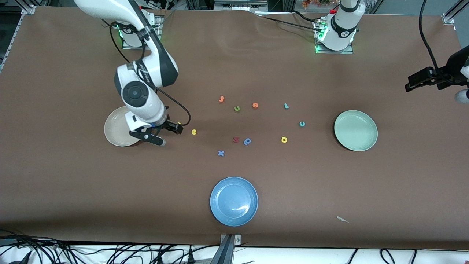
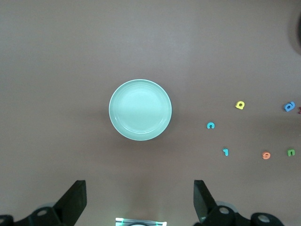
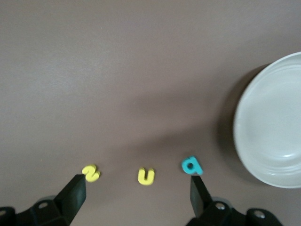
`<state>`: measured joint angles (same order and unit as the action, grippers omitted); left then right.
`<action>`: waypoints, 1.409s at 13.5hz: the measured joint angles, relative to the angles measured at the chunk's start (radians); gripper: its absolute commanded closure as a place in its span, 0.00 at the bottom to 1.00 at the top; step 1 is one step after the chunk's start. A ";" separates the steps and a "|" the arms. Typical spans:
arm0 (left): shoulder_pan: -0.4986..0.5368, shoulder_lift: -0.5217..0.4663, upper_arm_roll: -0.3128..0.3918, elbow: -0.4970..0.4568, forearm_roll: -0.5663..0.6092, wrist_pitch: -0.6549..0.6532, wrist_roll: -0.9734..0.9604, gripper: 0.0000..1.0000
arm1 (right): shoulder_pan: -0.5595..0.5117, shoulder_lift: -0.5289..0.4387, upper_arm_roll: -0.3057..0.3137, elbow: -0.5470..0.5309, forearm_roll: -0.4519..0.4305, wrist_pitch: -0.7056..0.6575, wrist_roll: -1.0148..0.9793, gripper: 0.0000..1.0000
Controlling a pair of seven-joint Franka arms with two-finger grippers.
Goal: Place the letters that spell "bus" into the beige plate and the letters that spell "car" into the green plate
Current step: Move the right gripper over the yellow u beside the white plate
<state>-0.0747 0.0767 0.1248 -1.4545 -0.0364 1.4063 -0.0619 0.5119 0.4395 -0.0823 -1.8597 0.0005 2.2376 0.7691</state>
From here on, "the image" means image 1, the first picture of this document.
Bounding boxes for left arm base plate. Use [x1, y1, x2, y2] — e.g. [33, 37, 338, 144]
[314, 20, 354, 55]

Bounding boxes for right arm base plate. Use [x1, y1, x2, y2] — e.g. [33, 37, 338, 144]
[122, 15, 162, 50]

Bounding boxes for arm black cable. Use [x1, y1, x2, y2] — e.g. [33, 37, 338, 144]
[101, 18, 192, 127]
[419, 0, 440, 70]

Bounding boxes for beige brown plate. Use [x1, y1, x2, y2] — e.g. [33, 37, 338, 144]
[104, 106, 145, 147]

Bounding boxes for blue plate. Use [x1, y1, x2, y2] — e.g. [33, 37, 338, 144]
[210, 177, 259, 227]

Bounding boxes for brown table cover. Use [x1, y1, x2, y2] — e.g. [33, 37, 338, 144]
[0, 7, 469, 250]

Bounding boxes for aluminium frame profile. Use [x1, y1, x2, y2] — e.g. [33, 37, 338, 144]
[442, 0, 469, 25]
[0, 4, 37, 74]

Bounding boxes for grey metal box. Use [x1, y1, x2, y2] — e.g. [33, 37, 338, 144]
[214, 0, 269, 11]

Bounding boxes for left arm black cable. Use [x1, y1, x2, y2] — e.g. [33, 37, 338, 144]
[419, 0, 440, 70]

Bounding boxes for dark grey pole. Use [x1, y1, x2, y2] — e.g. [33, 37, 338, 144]
[210, 235, 235, 264]

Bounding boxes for green plate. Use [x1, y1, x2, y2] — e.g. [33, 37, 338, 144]
[334, 110, 378, 152]

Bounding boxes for orange dried flowers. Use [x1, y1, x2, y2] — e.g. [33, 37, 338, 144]
[302, 0, 339, 8]

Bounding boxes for black base power cable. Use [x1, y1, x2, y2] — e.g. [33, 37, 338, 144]
[255, 15, 319, 32]
[289, 10, 323, 24]

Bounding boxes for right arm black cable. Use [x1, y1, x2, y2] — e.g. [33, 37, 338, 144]
[101, 18, 192, 127]

